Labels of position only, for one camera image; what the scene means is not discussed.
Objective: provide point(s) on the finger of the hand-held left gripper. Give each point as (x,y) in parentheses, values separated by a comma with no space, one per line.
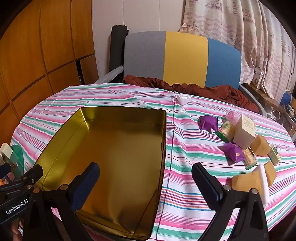
(4,170)
(32,173)

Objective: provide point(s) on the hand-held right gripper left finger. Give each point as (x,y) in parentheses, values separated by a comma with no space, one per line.
(87,183)

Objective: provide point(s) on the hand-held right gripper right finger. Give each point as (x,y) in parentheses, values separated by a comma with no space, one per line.
(209,186)

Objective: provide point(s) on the yellow sponge block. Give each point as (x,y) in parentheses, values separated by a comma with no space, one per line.
(260,144)
(245,182)
(271,173)

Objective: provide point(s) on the purple snack packet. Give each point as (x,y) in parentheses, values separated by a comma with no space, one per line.
(208,122)
(233,153)

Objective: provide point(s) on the gold metal tin box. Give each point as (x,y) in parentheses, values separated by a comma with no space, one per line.
(120,148)

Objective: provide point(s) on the clear cracker packet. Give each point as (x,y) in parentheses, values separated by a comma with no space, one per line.
(250,158)

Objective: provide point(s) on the white foam strip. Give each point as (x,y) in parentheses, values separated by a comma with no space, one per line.
(263,183)

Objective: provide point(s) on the green-edged cracker packet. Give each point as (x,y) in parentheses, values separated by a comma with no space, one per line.
(225,131)

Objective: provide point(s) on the cream cardboard box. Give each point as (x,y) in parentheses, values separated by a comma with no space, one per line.
(245,132)

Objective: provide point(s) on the small green box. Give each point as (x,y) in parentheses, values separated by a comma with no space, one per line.
(274,155)

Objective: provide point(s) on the pink hair roller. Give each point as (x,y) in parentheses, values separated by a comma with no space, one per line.
(231,115)

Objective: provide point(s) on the person's left hand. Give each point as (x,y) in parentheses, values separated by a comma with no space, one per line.
(15,231)

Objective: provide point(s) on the pile of assorted clutter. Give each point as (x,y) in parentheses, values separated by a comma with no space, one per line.
(5,180)

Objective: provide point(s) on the small white box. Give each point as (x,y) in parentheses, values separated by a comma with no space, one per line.
(5,150)

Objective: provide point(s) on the pink green striped tablecloth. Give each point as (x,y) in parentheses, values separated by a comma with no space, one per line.
(189,143)

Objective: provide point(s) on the white crumpled wrapper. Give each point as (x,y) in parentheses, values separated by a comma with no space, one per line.
(183,99)

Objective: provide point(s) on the rust brown cloth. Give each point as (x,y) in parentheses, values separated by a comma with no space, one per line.
(208,91)

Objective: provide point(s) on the wooden side table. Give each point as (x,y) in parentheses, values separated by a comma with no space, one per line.
(268,99)

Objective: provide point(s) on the white plastic bag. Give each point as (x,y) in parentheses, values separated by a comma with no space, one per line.
(108,77)

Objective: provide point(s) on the blue round item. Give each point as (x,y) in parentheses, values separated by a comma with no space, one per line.
(286,97)

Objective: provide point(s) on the white carton on sill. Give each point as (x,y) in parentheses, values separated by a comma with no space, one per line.
(257,77)

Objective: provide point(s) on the wooden wardrobe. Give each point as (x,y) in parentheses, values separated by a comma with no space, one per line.
(41,51)

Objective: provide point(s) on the grey yellow blue chair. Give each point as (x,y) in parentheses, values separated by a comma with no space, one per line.
(185,58)

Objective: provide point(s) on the black rolled mat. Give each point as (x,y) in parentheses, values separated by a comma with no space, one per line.
(116,48)

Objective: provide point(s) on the patterned beige curtain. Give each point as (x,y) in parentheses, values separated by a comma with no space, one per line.
(254,30)

